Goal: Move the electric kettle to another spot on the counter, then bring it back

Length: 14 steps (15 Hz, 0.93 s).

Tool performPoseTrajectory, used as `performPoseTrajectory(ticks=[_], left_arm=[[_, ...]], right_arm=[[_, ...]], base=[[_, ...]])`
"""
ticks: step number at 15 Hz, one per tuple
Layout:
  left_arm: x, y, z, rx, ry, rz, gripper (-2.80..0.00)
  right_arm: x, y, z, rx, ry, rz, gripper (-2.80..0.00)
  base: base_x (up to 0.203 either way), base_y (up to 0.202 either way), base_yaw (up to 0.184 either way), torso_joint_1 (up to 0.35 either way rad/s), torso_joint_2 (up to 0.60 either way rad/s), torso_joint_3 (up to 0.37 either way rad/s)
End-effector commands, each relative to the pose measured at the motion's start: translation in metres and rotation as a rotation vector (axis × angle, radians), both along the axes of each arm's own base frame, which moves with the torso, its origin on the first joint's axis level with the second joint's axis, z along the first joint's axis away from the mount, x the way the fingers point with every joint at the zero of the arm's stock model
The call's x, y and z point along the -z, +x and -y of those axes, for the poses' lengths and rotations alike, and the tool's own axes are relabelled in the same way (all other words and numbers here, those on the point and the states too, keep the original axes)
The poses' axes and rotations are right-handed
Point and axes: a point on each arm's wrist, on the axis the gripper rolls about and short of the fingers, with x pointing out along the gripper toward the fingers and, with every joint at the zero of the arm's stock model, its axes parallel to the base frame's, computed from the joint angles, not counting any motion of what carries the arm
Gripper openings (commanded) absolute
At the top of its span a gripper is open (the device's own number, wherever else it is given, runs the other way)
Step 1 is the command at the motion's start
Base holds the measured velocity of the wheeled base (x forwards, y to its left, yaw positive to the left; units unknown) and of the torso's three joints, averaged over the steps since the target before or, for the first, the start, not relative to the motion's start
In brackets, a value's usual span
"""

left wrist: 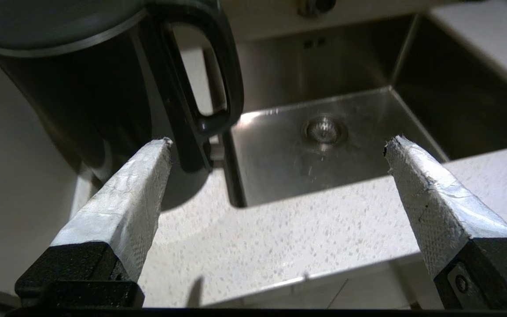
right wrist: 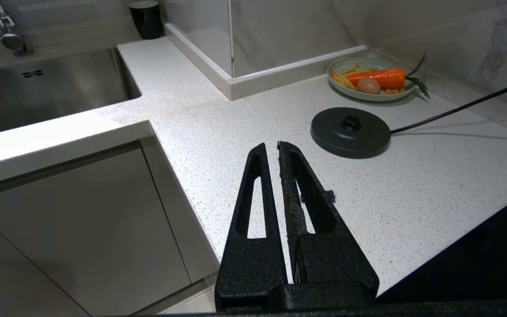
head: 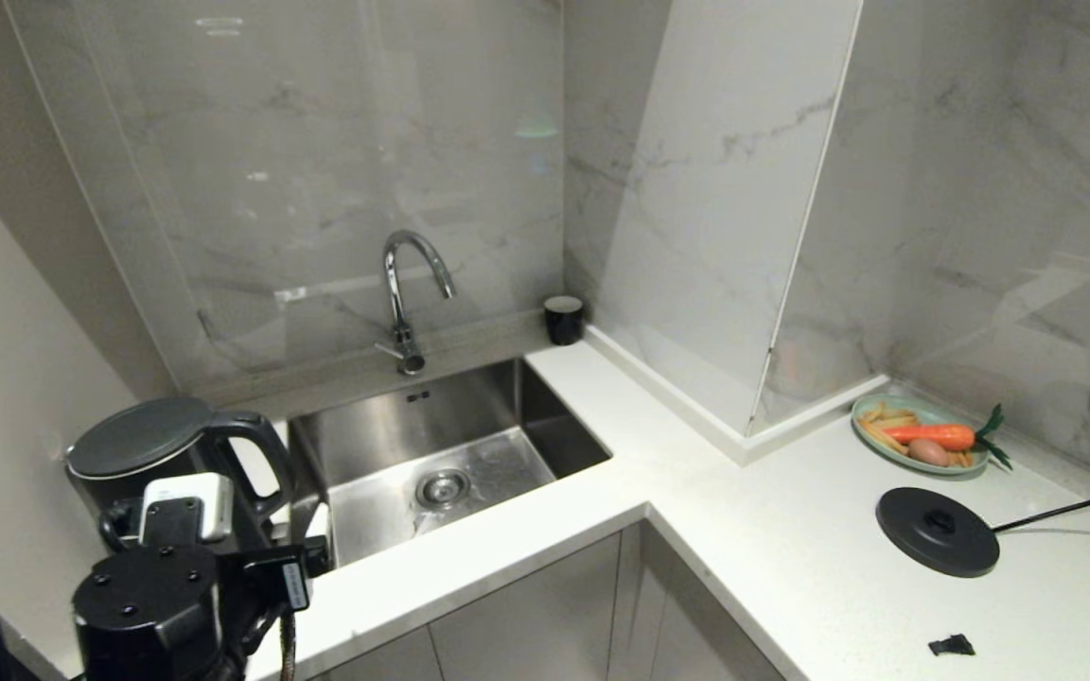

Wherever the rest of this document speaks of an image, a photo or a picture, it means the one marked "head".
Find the toy french fry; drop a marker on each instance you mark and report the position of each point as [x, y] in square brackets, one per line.
[961, 460]
[884, 439]
[888, 414]

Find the sink drain strainer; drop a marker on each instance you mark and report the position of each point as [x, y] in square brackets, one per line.
[443, 488]

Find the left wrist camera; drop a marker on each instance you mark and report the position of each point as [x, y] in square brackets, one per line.
[193, 501]

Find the black cup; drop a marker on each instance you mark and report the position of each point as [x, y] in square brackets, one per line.
[564, 320]

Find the black electric kettle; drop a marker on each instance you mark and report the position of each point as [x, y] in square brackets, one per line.
[119, 492]

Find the small black scrap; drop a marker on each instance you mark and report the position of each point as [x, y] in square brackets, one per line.
[952, 647]

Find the toy carrot with leaves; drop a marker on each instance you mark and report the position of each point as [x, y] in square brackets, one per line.
[933, 435]

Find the stainless steel sink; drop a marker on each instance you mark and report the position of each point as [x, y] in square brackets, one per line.
[469, 445]

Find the black kettle base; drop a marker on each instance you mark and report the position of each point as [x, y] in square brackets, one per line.
[938, 532]

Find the toy potato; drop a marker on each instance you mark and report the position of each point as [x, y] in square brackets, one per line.
[926, 451]

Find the green oval plate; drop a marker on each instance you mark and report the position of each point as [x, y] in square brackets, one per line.
[876, 437]

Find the grey kettle lid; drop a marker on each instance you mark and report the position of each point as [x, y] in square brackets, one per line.
[138, 437]

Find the chrome faucet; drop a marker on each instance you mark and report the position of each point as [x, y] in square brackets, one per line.
[397, 303]

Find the grey cabinet door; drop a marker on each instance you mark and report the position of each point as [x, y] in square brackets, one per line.
[526, 615]
[687, 624]
[384, 662]

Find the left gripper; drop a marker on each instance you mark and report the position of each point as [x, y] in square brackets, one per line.
[266, 577]

